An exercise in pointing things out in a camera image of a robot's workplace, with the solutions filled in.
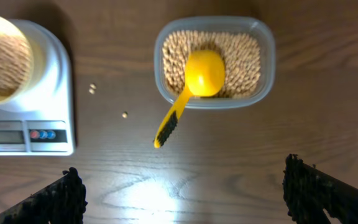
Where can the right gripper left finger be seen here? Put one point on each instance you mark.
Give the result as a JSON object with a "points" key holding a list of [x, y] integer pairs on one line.
{"points": [[62, 202]]}

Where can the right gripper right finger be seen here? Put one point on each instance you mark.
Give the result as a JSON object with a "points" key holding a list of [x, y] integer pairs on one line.
{"points": [[313, 196]]}

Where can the yellow plastic bowl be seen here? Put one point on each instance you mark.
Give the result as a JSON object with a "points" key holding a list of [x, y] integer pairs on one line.
{"points": [[38, 59]]}

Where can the yellow measuring scoop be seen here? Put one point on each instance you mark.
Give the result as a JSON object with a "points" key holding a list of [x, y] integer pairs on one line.
{"points": [[204, 76]]}

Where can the white digital kitchen scale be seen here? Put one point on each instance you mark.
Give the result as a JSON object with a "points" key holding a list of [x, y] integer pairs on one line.
{"points": [[41, 121]]}

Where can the soybeans in bowl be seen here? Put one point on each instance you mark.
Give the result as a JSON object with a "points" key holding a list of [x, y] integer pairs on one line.
{"points": [[15, 63]]}

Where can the soybeans in container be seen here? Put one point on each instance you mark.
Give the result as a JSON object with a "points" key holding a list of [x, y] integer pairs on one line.
{"points": [[240, 53]]}

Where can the clear plastic container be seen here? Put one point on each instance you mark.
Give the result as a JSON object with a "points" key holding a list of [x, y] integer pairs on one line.
{"points": [[232, 24]]}

